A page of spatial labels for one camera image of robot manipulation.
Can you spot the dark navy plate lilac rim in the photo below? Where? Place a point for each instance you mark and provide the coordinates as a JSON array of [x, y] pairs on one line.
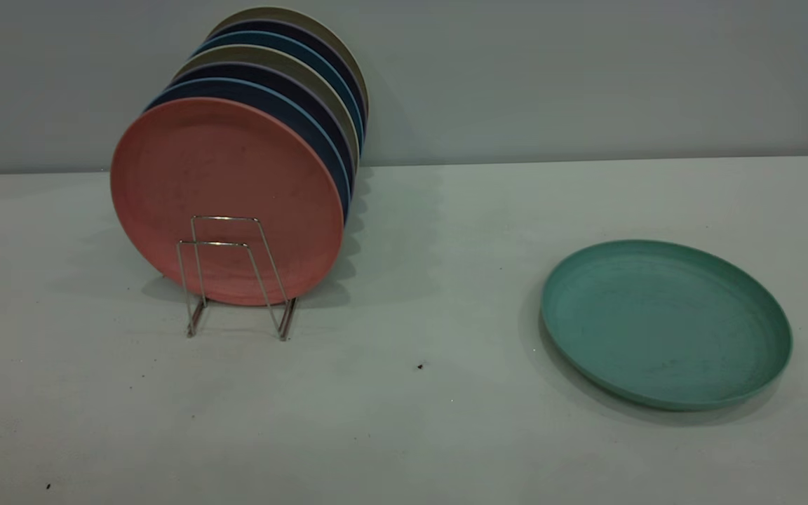
[[285, 79], [306, 31]]

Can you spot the blue plate light rim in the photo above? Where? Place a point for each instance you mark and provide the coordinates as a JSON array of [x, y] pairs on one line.
[[264, 93]]

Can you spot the green round plate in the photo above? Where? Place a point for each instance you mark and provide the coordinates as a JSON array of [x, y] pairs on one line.
[[663, 322]]

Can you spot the teal blue round plate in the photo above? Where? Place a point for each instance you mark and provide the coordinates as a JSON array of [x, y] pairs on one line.
[[306, 49]]

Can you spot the beige round plate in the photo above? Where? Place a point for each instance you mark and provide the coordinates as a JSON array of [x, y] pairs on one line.
[[257, 52], [292, 12]]

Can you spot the pink round plate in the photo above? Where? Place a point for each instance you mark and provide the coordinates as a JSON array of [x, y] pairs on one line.
[[221, 168]]

